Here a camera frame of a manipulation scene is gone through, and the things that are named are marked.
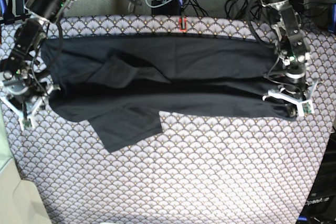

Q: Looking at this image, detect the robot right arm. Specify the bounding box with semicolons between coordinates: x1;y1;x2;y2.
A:
1;0;76;130

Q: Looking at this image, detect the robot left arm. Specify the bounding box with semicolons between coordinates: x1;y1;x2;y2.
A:
247;0;318;117

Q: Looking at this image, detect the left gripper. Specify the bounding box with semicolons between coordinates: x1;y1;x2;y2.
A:
262;64;318;117

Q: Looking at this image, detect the blue clamp right edge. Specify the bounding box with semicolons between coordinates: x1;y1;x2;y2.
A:
328;4;336;34

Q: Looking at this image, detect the blue clamp left edge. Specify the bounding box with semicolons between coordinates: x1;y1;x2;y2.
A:
1;0;30;25

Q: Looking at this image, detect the blue clamp edge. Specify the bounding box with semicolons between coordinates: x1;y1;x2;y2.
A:
1;0;30;25
328;4;336;34

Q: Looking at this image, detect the black OpenArm case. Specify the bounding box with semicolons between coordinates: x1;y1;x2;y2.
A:
297;132;335;223

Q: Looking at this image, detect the fan patterned tablecloth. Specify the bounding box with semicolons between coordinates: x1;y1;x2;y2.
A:
2;25;335;223

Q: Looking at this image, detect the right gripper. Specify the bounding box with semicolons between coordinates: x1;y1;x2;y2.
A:
1;79;60;130

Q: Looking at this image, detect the orange table clamp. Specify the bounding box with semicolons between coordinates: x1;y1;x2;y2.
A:
178;17;187;32

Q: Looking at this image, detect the dark grey T-shirt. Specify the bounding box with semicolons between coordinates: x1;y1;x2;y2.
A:
41;36;295;152

